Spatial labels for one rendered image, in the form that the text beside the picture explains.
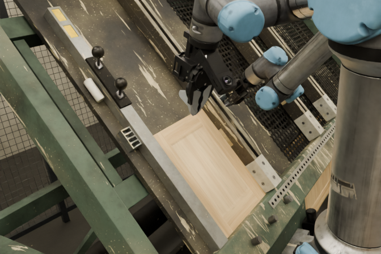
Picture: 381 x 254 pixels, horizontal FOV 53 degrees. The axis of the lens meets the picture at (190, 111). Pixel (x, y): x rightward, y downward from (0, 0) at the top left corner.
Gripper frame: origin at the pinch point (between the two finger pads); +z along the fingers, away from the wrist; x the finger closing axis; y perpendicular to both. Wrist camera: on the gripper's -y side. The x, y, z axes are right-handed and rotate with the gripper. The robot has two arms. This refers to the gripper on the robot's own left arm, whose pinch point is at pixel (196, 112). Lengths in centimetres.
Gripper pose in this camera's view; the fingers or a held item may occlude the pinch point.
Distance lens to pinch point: 96.5
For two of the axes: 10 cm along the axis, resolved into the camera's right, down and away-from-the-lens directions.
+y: -6.7, -5.2, 5.3
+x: -7.2, 3.0, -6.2
